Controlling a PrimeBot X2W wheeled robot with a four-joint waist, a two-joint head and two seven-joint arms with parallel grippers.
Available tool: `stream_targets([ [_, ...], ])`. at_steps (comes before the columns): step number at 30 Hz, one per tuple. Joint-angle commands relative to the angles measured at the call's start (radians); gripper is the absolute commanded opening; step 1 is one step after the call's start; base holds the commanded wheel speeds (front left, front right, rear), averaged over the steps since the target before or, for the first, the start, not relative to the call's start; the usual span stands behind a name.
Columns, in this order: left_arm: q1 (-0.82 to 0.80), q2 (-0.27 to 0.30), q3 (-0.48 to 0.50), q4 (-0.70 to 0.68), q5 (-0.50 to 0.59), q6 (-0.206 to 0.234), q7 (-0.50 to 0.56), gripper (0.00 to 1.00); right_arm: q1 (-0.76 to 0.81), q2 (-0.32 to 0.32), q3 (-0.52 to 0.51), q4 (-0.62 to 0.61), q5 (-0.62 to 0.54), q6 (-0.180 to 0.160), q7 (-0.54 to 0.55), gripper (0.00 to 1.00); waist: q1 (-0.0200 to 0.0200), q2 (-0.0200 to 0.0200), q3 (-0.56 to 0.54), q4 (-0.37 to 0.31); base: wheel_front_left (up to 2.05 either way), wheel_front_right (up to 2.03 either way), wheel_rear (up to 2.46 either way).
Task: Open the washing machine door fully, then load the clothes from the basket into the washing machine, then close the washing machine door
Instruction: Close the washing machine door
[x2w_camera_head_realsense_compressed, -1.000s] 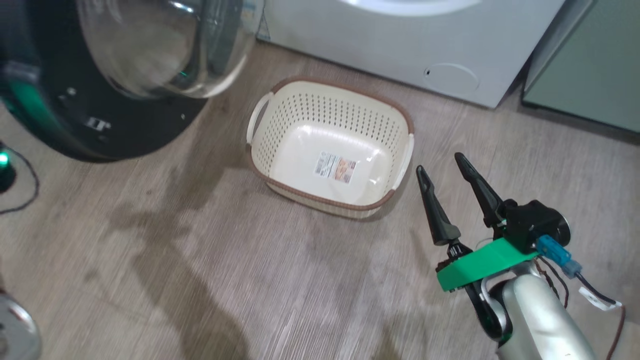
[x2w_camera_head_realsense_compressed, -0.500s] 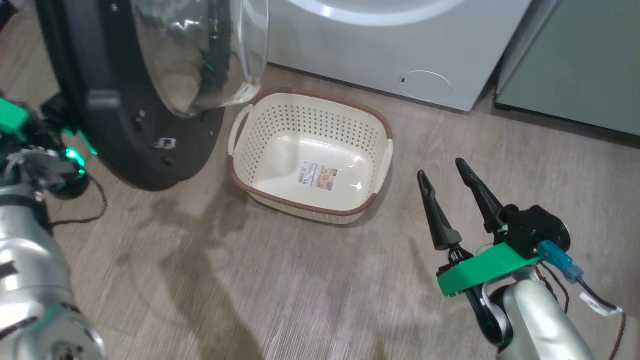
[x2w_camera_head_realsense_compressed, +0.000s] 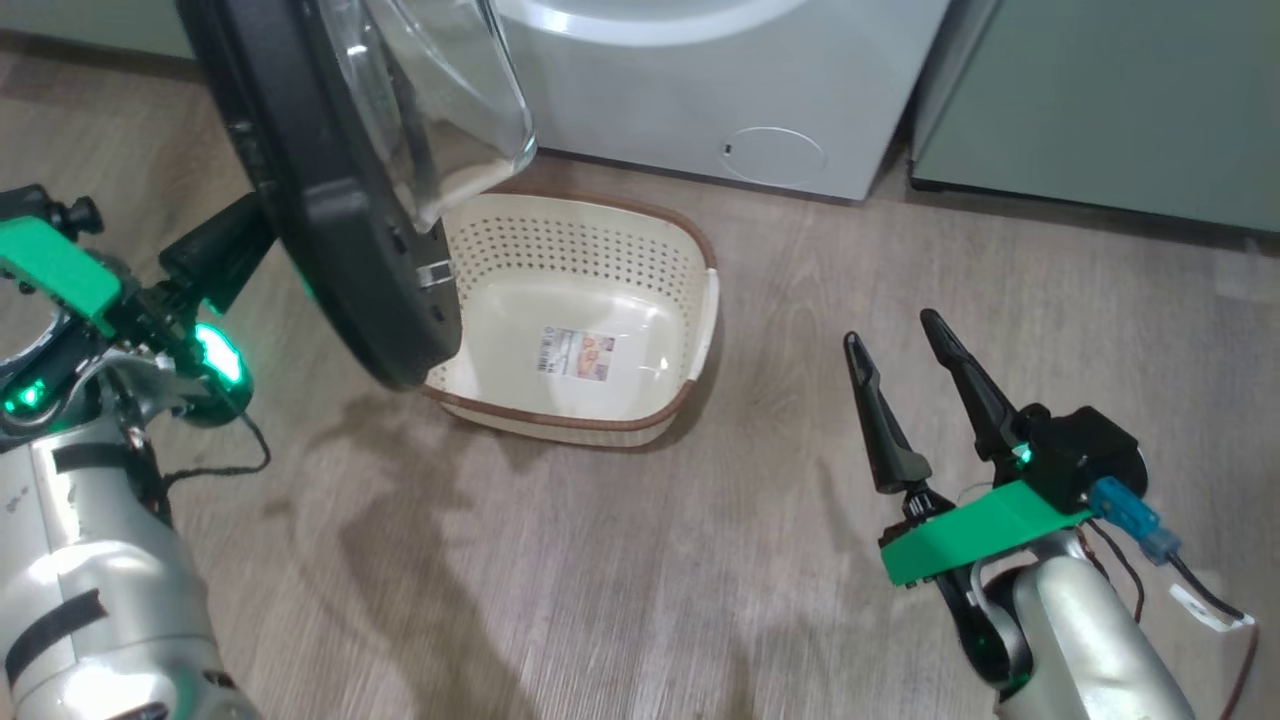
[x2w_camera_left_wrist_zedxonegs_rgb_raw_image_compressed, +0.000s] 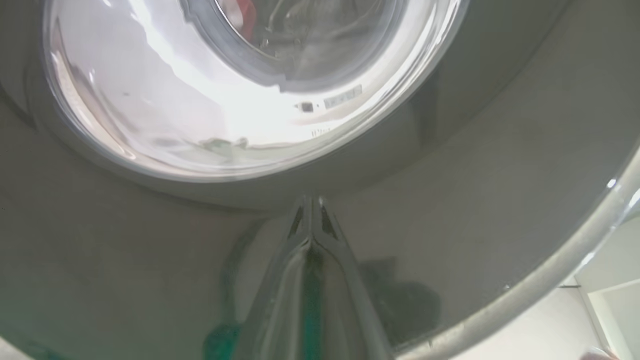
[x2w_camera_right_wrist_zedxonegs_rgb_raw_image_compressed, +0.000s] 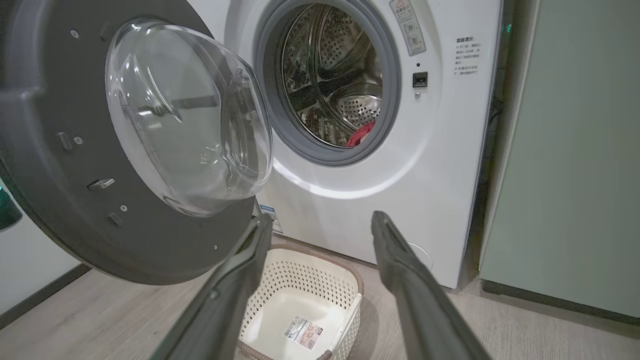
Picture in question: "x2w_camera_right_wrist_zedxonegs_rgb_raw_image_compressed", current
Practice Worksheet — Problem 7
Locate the round dark washing machine door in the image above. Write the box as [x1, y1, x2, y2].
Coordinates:
[0, 0, 275, 286]

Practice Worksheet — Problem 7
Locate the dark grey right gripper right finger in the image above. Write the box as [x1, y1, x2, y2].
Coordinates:
[370, 210, 493, 360]

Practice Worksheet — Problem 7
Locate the perforated steel drum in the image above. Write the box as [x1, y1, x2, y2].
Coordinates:
[281, 3, 384, 149]

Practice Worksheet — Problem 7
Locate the grey rubber door gasket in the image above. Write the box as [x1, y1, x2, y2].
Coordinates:
[252, 0, 403, 167]

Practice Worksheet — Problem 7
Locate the cream perforated laundry basket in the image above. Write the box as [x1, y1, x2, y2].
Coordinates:
[236, 243, 365, 360]

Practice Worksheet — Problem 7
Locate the red triangle warning sticker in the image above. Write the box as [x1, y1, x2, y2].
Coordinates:
[388, 0, 427, 57]

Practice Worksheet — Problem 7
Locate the white front-load washing machine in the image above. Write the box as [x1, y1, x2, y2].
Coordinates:
[187, 0, 504, 290]

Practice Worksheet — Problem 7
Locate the barcode label in basket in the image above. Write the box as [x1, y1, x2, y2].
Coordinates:
[283, 315, 325, 351]

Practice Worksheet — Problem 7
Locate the round white filter cover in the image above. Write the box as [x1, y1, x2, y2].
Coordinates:
[407, 242, 434, 271]

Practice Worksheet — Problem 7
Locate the dark baseboard strip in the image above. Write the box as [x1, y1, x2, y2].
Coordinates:
[0, 263, 92, 331]

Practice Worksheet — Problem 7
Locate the blue energy label sticker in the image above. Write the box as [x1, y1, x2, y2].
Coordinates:
[257, 203, 284, 235]

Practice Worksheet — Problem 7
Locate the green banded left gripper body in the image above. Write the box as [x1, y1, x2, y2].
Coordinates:
[0, 179, 24, 232]

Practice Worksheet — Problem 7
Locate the red white striped garment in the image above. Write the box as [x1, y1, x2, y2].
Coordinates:
[344, 121, 376, 148]

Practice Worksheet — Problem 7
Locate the pale green cabinet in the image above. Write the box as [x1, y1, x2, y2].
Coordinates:
[478, 0, 640, 319]

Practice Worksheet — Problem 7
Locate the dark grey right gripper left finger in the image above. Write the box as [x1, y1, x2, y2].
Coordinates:
[150, 214, 274, 360]

